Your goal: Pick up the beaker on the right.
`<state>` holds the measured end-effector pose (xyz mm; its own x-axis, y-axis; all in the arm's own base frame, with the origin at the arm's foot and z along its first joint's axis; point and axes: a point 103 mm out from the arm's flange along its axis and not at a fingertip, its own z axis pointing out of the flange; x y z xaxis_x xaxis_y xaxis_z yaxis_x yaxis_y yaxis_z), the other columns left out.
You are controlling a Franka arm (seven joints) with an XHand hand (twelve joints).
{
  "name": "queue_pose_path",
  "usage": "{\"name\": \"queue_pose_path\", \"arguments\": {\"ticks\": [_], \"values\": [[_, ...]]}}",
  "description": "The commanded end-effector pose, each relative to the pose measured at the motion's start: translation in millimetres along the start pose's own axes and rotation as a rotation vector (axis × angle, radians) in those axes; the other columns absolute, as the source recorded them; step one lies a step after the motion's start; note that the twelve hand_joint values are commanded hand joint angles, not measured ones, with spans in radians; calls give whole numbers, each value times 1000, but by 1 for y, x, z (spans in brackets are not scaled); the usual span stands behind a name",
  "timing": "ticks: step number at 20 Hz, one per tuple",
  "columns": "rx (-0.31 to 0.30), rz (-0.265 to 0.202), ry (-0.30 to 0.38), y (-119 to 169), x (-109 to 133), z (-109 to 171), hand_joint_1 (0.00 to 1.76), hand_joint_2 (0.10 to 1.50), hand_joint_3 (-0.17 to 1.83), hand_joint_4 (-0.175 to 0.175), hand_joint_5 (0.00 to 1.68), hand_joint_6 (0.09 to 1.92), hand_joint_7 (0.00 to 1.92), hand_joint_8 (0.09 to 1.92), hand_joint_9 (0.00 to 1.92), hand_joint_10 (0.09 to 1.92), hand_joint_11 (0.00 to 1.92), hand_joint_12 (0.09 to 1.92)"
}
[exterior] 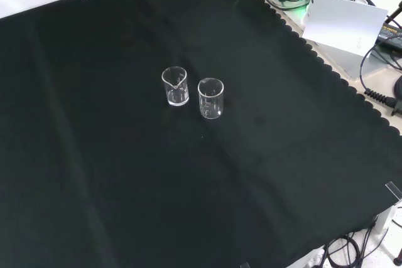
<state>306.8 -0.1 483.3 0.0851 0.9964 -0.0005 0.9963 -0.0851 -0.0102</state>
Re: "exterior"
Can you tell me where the clear glass beaker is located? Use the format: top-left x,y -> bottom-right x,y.
161,65 -> 190,107
197,77 -> 225,121

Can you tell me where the black scalloped table cloth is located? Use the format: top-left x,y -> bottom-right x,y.
0,0 -> 402,268

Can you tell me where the pale board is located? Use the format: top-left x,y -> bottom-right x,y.
301,0 -> 389,59

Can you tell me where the white power strip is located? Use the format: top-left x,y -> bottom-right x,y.
291,245 -> 326,268

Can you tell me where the black power adapter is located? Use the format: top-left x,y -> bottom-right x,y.
376,19 -> 402,51

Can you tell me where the black tripod leg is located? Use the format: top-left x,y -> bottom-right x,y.
385,0 -> 402,24

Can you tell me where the black cable with ribbed plug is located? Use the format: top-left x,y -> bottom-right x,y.
359,41 -> 402,115

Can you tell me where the black floor cable bundle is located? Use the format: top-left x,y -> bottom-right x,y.
322,214 -> 391,268

